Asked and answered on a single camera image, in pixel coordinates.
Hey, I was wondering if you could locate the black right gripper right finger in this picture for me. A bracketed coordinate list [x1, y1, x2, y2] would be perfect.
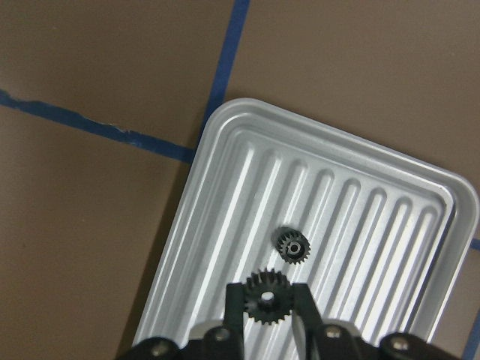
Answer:
[292, 283, 323, 359]

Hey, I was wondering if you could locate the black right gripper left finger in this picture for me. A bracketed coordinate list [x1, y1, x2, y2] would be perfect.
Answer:
[223, 283, 245, 359]

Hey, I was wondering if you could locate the black bearing gear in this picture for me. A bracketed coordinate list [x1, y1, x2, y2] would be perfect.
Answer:
[244, 269, 293, 325]
[274, 226, 311, 265]

